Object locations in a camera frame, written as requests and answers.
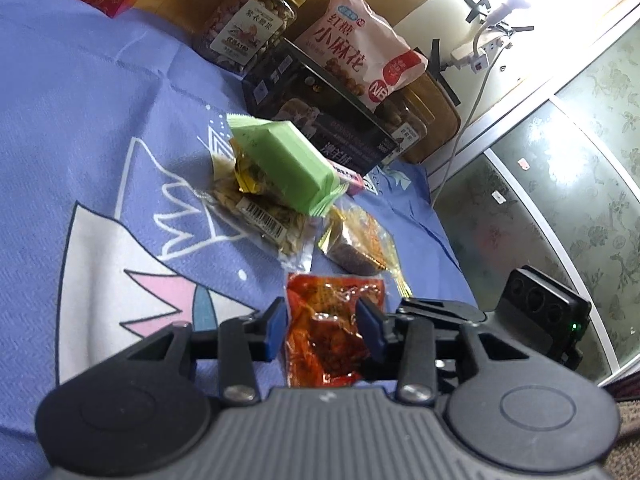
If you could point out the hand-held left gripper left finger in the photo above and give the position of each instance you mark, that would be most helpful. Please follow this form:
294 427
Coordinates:
277 332

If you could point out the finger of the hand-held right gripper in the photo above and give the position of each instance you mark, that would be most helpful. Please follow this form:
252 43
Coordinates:
440 305
450 319

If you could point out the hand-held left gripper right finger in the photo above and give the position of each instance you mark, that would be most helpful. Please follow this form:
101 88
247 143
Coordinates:
369 331

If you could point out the red spicy snack packet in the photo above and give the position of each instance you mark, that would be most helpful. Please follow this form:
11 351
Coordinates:
327 335

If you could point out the clear seed packet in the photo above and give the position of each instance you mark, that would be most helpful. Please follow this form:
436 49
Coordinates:
260 215

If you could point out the seed packet with yellow edge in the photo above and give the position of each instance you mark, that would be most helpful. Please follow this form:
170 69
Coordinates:
246 179

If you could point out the black tin box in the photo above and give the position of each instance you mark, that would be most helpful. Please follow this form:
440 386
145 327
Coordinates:
310 110

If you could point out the clear packet with orange print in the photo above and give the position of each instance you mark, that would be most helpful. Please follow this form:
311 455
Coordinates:
357 240

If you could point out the patterned frosted glass door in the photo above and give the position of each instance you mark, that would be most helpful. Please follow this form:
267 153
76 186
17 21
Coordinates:
565 195

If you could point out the small pink packet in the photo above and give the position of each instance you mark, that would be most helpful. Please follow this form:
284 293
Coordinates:
350 180

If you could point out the green snack packet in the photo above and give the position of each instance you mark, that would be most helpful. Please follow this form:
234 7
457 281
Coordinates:
285 160

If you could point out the small nut jar gold lid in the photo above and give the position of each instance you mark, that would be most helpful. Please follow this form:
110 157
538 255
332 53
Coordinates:
402 122

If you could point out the white power strip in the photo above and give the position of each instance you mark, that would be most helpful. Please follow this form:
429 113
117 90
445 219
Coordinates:
475 52

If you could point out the blue printed cloth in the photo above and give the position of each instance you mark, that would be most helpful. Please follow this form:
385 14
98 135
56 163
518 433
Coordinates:
100 135

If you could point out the pink twisted snack bag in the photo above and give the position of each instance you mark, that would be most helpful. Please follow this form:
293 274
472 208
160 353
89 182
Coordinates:
350 45

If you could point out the white gooseneck lamp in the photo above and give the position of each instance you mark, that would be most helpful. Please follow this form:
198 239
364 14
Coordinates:
492 15

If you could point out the large nut jar gold lid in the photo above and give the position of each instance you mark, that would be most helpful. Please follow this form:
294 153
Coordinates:
245 25

